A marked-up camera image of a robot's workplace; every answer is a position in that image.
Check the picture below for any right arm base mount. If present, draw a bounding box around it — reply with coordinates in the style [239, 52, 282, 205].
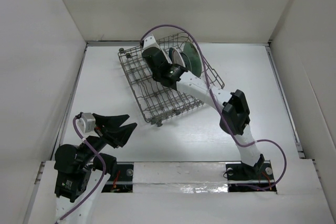
[223, 161, 277, 193]

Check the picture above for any grey wire dish rack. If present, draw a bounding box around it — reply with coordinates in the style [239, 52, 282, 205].
[118, 33, 225, 126]

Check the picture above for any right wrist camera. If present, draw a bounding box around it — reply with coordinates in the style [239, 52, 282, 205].
[140, 34, 159, 50]

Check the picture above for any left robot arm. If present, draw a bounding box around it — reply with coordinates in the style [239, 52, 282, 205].
[54, 112, 137, 223]

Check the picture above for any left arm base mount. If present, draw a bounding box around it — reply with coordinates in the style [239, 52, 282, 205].
[102, 162, 134, 193]

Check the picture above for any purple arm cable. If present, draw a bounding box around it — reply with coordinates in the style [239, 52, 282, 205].
[57, 115, 107, 223]
[140, 24, 287, 191]

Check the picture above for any light green floral plate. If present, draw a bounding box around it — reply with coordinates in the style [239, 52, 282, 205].
[182, 41, 202, 78]

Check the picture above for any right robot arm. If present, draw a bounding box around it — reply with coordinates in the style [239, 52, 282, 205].
[142, 46, 265, 178]

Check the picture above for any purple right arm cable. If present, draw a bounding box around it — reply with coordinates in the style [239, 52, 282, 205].
[140, 24, 287, 191]

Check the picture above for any blue patterned small plate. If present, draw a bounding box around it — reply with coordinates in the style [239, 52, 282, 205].
[181, 52, 192, 71]

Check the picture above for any white green rimmed plate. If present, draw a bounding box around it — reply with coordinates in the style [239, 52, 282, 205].
[169, 47, 185, 67]

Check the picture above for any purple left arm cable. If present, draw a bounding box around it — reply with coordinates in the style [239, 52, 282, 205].
[57, 115, 107, 223]

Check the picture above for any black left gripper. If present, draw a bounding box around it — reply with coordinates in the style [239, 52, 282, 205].
[78, 112, 137, 166]

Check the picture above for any red teal floral plate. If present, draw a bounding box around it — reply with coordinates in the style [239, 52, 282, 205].
[161, 49, 172, 64]

